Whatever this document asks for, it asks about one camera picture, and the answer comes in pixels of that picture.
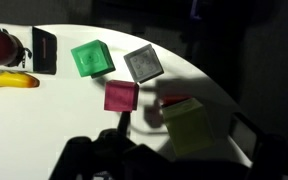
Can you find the magenta block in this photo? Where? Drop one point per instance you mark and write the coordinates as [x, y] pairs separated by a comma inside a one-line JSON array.
[[121, 96]]

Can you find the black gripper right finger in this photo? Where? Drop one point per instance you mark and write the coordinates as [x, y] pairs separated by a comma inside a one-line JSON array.
[[248, 134]]

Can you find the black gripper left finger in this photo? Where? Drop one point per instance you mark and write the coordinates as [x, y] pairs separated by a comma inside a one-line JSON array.
[[124, 122]]

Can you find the orange block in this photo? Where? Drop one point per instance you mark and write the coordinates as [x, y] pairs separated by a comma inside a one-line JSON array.
[[174, 99]]

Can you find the light green block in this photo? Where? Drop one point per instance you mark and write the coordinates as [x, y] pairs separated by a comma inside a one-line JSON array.
[[188, 127]]

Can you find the grey block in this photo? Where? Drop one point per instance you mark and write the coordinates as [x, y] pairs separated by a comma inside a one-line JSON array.
[[143, 63]]

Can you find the dark green block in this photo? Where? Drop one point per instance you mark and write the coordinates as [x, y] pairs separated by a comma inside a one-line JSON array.
[[92, 58]]

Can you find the yellow banana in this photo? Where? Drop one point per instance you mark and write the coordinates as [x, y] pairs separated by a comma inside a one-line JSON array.
[[9, 80]]

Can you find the white and black box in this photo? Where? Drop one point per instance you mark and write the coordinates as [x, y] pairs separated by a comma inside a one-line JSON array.
[[37, 50]]

